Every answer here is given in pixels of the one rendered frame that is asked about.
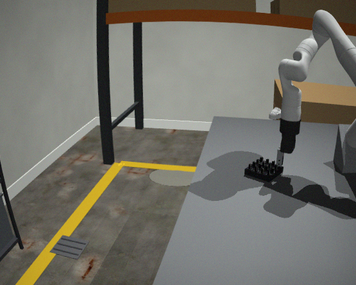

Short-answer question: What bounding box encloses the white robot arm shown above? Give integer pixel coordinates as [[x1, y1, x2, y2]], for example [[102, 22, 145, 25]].
[[278, 10, 356, 148]]

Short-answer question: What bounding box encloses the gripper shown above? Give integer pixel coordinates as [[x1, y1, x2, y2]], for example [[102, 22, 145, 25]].
[[269, 104, 301, 167]]

